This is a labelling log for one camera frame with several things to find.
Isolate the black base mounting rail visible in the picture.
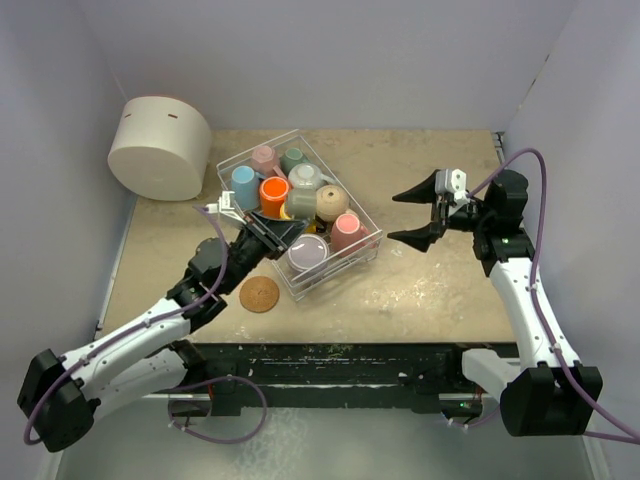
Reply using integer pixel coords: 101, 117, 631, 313
168, 343, 492, 421

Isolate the light pink mug white inside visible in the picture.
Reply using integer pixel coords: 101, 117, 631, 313
251, 145, 284, 178

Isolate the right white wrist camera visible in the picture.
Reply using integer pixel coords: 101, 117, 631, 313
434, 169, 469, 206

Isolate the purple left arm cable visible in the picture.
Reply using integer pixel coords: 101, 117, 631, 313
22, 203, 269, 446

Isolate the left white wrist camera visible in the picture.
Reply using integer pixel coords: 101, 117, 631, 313
206, 190, 246, 229

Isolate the white wire dish rack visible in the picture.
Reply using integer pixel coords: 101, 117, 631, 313
216, 130, 382, 300

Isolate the yellow cup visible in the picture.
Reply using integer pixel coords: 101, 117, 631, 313
279, 202, 317, 234

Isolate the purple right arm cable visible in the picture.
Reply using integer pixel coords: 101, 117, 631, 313
439, 147, 640, 446

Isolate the round woven cork coaster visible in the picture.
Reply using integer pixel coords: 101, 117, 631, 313
239, 276, 280, 313

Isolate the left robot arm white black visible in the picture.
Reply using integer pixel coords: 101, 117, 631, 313
17, 212, 308, 453

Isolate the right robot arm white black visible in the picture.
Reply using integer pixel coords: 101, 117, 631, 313
389, 169, 603, 436

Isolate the beige round mug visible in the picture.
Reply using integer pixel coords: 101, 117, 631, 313
316, 185, 350, 223

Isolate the large white cylindrical container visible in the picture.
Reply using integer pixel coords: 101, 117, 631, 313
107, 96, 212, 201

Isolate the pale grey white mug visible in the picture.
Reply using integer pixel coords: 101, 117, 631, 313
288, 163, 335, 190

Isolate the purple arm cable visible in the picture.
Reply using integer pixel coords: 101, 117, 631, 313
439, 147, 640, 446
22, 203, 269, 446

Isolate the lilac mug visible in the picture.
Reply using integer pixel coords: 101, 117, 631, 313
286, 234, 330, 273

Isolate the light blue mug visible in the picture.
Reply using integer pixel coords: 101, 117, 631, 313
231, 165, 262, 210

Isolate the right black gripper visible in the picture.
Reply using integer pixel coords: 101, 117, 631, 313
388, 170, 493, 252

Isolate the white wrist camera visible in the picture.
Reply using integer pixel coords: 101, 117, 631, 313
206, 190, 246, 229
434, 169, 469, 206

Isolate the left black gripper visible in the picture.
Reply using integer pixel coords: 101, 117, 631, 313
220, 210, 308, 294

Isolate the aluminium frame rail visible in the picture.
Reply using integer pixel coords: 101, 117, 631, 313
492, 132, 612, 479

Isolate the sage green cup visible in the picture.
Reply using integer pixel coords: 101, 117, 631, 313
280, 147, 309, 175

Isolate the coral pink mug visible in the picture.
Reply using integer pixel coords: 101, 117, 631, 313
330, 213, 370, 257

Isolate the olive green small cup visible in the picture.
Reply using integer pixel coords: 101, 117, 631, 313
285, 188, 317, 219

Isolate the orange cup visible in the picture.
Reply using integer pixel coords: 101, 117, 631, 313
259, 176, 290, 218

